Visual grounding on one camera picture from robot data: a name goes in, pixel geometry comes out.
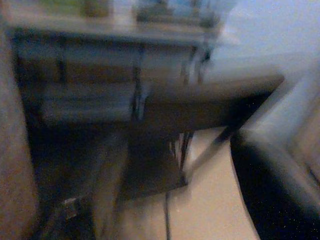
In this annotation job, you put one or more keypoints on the dark wooden desk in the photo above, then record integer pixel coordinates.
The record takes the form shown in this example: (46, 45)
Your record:
(175, 105)

